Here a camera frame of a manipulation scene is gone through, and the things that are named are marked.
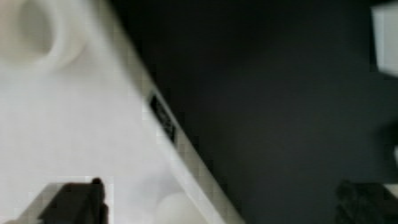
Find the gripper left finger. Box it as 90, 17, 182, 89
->
10, 177, 111, 224

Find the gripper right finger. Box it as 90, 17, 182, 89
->
333, 181, 398, 224

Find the white square tabletop part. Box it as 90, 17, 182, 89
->
0, 0, 244, 224

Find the white U-shaped obstacle fence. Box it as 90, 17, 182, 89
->
371, 0, 398, 78

